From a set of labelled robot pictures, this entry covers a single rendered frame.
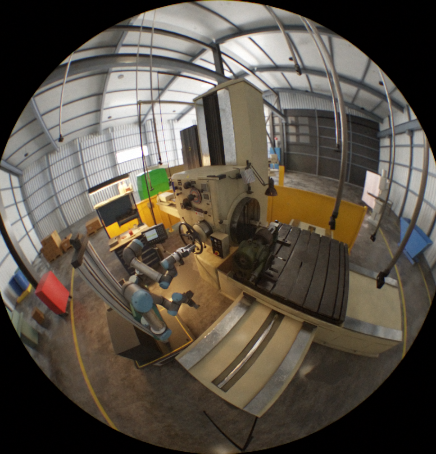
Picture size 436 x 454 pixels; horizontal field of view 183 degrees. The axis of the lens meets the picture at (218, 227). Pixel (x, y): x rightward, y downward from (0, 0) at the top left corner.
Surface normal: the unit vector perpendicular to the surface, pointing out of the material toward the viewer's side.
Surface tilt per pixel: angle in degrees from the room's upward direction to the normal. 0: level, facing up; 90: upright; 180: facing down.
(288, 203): 90
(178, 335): 0
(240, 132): 90
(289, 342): 0
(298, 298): 0
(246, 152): 90
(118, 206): 90
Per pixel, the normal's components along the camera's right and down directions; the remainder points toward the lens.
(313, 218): -0.65, 0.45
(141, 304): 0.88, 0.03
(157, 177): 0.73, 0.18
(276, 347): -0.11, -0.85
